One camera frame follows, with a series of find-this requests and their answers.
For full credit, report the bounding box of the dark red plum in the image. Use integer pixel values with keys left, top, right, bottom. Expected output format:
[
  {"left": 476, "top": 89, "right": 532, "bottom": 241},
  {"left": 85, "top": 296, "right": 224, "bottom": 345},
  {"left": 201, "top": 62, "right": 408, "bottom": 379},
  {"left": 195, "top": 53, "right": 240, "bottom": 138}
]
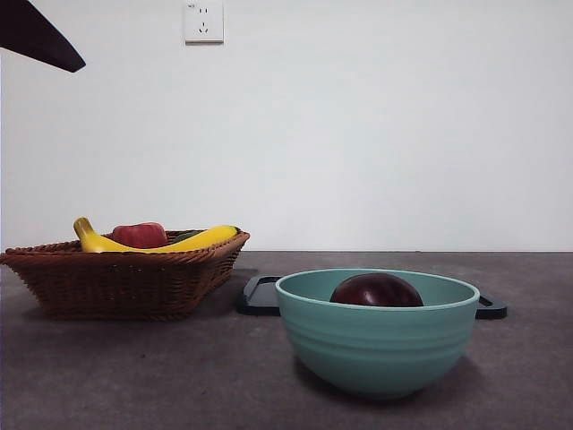
[{"left": 329, "top": 272, "right": 425, "bottom": 309}]

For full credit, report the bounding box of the mint green bowl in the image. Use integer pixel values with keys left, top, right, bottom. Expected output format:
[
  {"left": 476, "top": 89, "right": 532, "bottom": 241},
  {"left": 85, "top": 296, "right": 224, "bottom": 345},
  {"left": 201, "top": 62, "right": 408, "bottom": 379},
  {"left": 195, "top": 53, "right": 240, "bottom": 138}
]
[{"left": 274, "top": 268, "right": 482, "bottom": 401}]

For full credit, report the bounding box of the red yellow apple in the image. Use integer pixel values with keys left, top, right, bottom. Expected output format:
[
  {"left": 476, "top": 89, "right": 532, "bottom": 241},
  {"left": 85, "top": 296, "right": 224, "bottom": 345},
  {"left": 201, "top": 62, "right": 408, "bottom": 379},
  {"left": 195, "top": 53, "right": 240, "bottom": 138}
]
[{"left": 111, "top": 221, "right": 169, "bottom": 248}]

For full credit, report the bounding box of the yellow banana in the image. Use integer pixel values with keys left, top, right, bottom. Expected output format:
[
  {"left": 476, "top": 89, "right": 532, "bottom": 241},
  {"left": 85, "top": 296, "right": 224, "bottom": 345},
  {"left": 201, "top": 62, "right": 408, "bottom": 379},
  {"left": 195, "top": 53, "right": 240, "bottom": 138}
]
[{"left": 73, "top": 216, "right": 240, "bottom": 254}]

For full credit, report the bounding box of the brown wicker basket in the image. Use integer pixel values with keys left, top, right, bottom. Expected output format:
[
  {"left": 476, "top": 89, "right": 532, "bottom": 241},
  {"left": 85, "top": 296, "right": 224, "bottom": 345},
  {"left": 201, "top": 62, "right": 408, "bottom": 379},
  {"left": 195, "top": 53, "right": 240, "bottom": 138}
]
[{"left": 0, "top": 229, "right": 252, "bottom": 322}]

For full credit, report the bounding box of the dark teal rectangular tray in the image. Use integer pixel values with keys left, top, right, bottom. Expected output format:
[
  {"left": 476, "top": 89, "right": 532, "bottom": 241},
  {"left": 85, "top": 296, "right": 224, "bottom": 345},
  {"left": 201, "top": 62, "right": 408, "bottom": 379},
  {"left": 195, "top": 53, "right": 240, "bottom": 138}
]
[{"left": 235, "top": 274, "right": 509, "bottom": 321}]

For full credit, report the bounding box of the white wall socket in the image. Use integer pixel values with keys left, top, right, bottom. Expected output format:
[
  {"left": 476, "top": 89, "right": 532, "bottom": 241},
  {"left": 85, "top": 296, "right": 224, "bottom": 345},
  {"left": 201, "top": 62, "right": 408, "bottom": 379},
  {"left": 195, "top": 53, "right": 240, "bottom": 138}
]
[{"left": 184, "top": 0, "right": 226, "bottom": 46}]

